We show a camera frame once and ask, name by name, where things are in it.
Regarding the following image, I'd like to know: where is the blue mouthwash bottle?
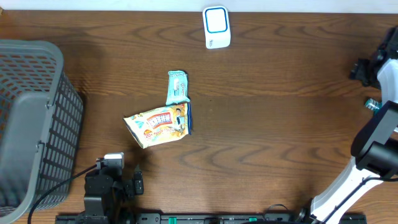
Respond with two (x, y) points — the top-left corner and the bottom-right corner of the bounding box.
(364, 98), (382, 114)

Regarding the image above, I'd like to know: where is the yellow snack bag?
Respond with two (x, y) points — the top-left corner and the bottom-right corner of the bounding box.
(123, 103), (192, 149)

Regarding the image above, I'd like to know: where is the green wet wipes pack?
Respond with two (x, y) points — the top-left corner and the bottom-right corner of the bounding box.
(165, 70), (190, 105)

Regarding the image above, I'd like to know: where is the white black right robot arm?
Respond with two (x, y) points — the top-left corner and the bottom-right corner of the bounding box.
(296, 27), (397, 223)

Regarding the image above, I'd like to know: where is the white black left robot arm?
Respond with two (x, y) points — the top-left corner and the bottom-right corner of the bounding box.
(76, 166), (144, 224)

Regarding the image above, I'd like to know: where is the white barcode scanner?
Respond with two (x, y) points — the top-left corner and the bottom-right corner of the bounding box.
(202, 6), (231, 49)

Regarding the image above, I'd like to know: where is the grey plastic shopping basket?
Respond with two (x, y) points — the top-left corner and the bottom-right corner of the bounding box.
(1, 40), (84, 223)

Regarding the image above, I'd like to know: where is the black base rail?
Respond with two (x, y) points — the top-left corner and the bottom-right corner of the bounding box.
(55, 211), (368, 224)

